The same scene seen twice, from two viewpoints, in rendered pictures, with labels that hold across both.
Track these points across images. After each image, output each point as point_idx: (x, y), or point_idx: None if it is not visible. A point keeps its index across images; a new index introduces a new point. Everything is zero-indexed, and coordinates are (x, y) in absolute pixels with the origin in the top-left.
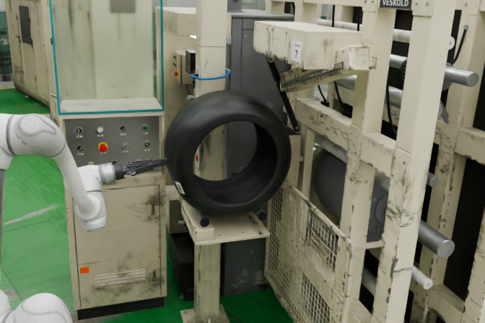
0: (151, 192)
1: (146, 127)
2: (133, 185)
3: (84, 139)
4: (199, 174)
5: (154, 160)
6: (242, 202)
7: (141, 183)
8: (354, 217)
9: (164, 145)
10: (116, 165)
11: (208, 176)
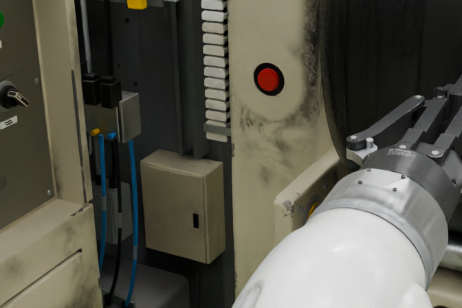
0: (64, 292)
1: (3, 15)
2: (8, 296)
3: None
4: (309, 134)
5: (458, 88)
6: None
7: (29, 273)
8: None
9: (378, 18)
10: (419, 169)
11: (326, 133)
